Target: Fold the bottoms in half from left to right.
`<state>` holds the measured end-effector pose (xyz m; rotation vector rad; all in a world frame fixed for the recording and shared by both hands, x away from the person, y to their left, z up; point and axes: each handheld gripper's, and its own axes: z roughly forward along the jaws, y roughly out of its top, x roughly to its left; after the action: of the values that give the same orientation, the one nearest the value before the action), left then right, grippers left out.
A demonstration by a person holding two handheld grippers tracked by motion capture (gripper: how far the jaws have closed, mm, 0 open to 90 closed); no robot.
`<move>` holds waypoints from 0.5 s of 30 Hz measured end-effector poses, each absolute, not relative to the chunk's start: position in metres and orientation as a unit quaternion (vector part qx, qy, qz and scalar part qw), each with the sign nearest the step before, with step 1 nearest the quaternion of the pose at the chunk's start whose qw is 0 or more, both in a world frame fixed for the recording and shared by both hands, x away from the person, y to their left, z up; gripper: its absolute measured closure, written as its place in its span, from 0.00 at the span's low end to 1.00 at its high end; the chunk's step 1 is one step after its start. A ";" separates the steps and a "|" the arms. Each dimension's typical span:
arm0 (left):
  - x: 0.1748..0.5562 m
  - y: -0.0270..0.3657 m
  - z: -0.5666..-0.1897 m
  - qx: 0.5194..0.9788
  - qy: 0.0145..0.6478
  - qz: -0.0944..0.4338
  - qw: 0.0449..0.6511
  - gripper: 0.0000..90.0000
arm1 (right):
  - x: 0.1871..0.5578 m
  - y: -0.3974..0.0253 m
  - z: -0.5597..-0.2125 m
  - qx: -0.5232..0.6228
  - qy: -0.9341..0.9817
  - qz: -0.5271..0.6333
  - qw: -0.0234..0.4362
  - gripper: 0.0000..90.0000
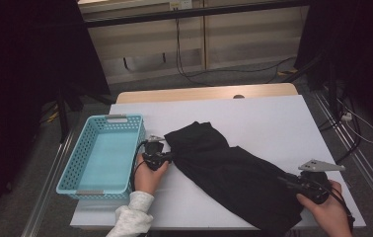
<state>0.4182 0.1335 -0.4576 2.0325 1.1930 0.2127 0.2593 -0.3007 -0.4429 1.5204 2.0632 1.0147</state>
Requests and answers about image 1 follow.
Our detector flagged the light blue perforated plastic basket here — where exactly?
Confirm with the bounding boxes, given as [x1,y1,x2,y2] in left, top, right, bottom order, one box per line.
[55,114,147,200]

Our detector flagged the right hand-held gripper black cable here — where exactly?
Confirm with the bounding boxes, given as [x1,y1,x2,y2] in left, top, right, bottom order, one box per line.
[327,187,356,232]

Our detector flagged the person's right hand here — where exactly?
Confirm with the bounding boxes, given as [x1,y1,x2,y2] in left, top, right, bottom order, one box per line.
[296,180,353,237]

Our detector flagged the left hand-held gripper black cable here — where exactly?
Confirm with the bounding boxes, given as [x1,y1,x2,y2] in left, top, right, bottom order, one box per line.
[129,140,150,193]

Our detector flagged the black pants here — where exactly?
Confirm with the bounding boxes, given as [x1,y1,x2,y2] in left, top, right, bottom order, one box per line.
[163,120,305,236]

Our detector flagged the white floor cable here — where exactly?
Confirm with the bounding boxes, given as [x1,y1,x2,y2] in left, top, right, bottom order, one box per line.
[336,97,373,145]

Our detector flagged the wooden table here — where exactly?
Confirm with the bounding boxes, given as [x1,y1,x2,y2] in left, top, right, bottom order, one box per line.
[114,82,300,105]

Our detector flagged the person's left hand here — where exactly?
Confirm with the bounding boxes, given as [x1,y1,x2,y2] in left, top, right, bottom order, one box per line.
[132,154,171,196]

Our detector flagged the aluminium floor rail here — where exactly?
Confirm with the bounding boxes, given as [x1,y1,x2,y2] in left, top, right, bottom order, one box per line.
[21,129,78,237]
[312,92,373,215]

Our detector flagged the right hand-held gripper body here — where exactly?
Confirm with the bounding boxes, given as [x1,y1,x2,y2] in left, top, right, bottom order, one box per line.
[289,158,346,205]

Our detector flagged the hand-held gripper black cable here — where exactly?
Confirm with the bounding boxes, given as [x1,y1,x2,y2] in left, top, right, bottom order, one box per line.
[327,187,356,232]
[129,140,150,193]

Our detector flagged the black wall socket cable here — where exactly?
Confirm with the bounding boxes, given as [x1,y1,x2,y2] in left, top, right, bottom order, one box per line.
[174,18,297,87]
[175,18,215,88]

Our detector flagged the black floor cable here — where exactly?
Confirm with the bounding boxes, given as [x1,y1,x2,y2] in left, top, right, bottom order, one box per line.
[317,95,363,165]

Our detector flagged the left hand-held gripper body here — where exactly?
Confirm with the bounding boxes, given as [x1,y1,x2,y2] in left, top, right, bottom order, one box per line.
[141,134,173,172]

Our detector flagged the white wall socket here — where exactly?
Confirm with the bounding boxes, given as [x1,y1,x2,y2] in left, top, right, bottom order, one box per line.
[169,0,193,11]

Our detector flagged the black curtain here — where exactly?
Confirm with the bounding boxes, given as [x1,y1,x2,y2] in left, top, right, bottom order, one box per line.
[0,0,112,231]
[294,0,373,140]

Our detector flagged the wooden workbench with dark edge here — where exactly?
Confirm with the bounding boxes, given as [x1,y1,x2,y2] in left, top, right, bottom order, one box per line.
[77,0,311,30]

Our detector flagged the black metal stand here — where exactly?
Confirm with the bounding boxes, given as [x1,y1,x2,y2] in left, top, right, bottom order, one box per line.
[55,88,116,144]
[281,53,340,117]

